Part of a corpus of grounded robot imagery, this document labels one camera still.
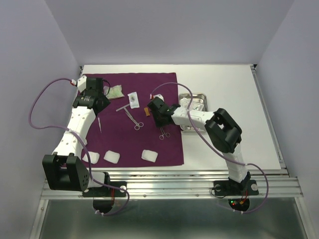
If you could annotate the green gauze bag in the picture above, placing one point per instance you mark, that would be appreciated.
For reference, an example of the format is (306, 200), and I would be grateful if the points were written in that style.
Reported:
(114, 92)

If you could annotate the aluminium front rail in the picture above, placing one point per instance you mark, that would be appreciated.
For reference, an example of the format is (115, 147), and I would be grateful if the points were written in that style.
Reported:
(186, 184)

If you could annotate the purple cloth mat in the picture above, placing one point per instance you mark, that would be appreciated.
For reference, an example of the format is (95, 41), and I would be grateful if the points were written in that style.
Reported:
(118, 133)

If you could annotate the clear small packet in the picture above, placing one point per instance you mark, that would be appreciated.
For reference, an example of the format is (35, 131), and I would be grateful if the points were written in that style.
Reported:
(198, 107)

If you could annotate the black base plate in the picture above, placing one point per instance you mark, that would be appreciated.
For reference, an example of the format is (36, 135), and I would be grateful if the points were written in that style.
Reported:
(108, 201)
(238, 192)

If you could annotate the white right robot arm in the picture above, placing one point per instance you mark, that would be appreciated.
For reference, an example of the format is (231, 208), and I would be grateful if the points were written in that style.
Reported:
(224, 133)

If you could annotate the steel forceps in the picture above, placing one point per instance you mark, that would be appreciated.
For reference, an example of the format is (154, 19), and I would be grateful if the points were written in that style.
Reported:
(163, 134)

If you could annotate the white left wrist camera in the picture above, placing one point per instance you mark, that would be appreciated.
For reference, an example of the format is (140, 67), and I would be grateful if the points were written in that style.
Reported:
(80, 84)

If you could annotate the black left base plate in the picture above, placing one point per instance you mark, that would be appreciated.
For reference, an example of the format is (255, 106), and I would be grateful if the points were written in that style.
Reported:
(108, 201)

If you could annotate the white gauze pad left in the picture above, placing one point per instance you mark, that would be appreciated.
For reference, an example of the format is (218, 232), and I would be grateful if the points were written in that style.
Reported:
(94, 157)

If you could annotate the flat steel retractor bar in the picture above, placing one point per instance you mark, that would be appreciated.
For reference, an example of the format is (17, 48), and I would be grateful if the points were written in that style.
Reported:
(123, 108)

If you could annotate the stainless steel tray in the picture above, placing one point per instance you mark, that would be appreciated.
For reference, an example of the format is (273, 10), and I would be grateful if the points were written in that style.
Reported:
(198, 97)

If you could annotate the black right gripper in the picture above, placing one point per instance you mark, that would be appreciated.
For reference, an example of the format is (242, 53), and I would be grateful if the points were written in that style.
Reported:
(158, 123)

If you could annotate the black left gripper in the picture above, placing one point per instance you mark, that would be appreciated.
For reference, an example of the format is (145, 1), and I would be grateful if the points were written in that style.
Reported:
(106, 102)

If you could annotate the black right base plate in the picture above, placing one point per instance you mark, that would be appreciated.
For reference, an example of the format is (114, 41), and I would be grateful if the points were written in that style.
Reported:
(238, 192)

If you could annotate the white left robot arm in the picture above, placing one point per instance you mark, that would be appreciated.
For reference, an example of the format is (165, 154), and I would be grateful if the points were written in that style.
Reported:
(64, 169)

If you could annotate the white gauze pad middle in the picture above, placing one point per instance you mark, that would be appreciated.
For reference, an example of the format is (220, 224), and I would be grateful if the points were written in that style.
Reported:
(112, 157)

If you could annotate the white gauze pad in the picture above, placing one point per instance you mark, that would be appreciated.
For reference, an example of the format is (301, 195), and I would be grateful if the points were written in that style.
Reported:
(94, 157)
(150, 156)
(112, 157)

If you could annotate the aluminium right side rail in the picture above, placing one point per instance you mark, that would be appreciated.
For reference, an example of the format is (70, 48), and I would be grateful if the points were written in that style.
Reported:
(269, 119)

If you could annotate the aluminium rail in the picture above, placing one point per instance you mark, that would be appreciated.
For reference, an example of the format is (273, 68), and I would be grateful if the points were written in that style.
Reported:
(269, 119)
(186, 184)

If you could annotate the steel scalpel handle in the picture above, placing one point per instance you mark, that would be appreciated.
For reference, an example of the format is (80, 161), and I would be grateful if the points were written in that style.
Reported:
(99, 124)

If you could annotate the white gauze pad right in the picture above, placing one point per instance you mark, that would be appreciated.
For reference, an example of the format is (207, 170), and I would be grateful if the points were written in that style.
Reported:
(150, 156)

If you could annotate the green white suture packet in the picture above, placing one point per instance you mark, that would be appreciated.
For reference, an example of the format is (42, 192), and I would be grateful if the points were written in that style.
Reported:
(184, 102)

